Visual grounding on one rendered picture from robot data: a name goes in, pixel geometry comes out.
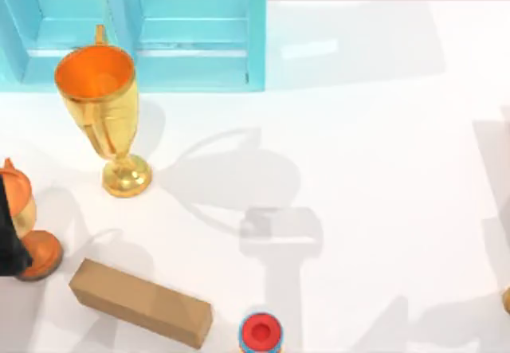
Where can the orange copper trophy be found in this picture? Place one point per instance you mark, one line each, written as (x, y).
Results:
(38, 249)

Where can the light blue rack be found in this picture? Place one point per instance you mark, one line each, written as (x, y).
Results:
(191, 30)

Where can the brown cardboard box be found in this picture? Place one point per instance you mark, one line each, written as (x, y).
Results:
(139, 303)

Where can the yellow round object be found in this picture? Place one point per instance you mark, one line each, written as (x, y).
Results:
(507, 300)

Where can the tall gold trophy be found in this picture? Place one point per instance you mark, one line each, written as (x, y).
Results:
(104, 102)

